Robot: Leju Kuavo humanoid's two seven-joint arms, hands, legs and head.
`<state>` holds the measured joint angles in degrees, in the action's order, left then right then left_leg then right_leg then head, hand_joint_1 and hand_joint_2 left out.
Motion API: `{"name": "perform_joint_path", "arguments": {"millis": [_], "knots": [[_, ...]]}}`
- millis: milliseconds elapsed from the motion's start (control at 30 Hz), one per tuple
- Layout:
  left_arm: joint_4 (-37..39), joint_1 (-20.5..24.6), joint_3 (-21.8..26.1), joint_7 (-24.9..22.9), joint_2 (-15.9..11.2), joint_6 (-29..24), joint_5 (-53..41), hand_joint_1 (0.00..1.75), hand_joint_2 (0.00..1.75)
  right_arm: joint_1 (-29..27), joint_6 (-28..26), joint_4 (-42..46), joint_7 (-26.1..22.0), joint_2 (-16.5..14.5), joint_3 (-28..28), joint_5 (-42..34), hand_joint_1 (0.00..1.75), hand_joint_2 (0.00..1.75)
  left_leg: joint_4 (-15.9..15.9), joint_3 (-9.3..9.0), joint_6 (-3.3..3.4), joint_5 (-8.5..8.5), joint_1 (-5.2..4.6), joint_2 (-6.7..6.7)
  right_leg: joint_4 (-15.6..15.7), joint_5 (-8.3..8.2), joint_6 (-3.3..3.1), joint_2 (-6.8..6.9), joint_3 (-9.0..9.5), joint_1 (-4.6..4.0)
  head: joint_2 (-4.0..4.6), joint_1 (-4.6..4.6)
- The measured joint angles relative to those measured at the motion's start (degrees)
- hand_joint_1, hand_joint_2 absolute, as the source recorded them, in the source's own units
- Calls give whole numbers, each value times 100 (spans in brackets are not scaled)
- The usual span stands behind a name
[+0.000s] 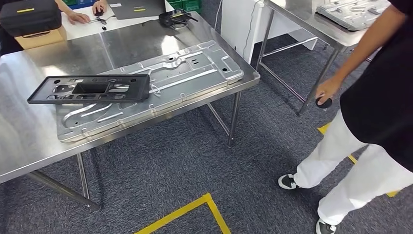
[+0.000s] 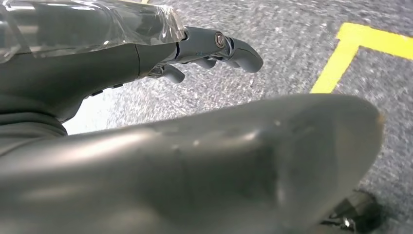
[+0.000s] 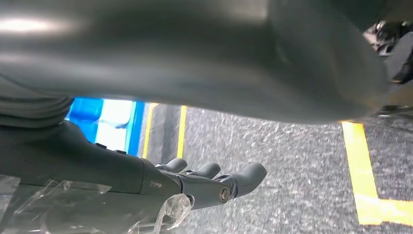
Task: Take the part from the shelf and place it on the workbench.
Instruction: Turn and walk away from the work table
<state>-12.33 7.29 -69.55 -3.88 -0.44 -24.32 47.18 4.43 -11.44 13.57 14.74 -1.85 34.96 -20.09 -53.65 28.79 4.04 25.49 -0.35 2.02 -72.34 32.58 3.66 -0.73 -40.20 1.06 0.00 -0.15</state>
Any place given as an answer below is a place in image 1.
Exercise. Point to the black computer mouse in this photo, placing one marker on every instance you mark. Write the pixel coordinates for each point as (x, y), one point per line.
(98, 13)

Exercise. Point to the white desk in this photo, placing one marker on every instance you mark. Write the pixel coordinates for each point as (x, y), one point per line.
(84, 29)

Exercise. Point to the grey laptop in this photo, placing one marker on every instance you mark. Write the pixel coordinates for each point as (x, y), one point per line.
(138, 9)

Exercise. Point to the black device with antennas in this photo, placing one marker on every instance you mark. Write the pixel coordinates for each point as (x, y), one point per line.
(166, 19)

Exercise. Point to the person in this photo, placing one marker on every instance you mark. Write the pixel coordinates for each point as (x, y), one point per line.
(77, 17)
(380, 97)

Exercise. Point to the stainless steel table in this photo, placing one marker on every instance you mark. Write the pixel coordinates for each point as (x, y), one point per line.
(322, 38)

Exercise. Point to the green plastic crate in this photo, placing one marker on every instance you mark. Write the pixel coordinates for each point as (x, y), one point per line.
(187, 5)

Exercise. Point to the stainless steel workbench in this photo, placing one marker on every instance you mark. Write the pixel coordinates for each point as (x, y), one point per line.
(29, 135)

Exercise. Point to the stamped grey metal panel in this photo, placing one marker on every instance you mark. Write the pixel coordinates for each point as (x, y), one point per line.
(351, 14)
(193, 80)

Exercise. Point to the white panel table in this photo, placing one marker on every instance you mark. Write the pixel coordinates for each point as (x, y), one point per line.
(238, 32)

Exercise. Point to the blue low platform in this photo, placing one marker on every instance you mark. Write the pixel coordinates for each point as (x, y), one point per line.
(84, 4)

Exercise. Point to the black carrying case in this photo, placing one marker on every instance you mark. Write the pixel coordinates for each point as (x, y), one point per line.
(29, 19)

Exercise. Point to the black round handheld device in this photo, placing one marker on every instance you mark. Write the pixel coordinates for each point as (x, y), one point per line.
(325, 104)

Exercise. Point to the cardboard box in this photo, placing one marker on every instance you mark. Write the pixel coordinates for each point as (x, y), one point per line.
(42, 40)

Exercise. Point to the person's hand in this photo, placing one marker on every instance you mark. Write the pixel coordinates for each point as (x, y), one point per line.
(329, 87)

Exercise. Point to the black plastic plate frame part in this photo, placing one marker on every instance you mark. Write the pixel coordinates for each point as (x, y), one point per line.
(38, 97)

